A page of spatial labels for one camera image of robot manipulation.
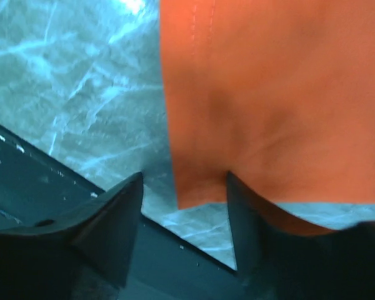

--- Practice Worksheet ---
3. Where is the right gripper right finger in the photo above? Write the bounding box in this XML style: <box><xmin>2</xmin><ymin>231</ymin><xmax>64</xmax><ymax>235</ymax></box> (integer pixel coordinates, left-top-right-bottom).
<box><xmin>226</xmin><ymin>173</ymin><xmax>375</xmax><ymax>299</ymax></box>

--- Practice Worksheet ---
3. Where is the orange t shirt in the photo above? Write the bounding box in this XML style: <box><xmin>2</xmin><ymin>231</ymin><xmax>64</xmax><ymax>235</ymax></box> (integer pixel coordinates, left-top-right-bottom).
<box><xmin>159</xmin><ymin>1</ymin><xmax>375</xmax><ymax>235</ymax></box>

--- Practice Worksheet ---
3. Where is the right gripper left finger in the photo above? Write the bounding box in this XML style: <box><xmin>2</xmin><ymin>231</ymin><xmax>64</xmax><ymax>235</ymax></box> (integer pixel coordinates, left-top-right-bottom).
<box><xmin>0</xmin><ymin>172</ymin><xmax>144</xmax><ymax>299</ymax></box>

